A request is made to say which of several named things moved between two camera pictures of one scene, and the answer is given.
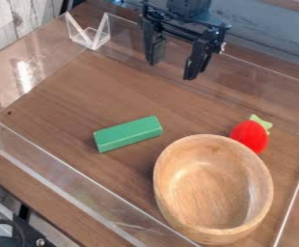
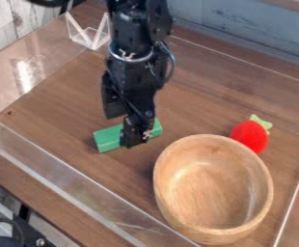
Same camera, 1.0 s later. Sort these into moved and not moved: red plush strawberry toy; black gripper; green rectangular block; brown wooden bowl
Moved: black gripper
Not moved: red plush strawberry toy; green rectangular block; brown wooden bowl
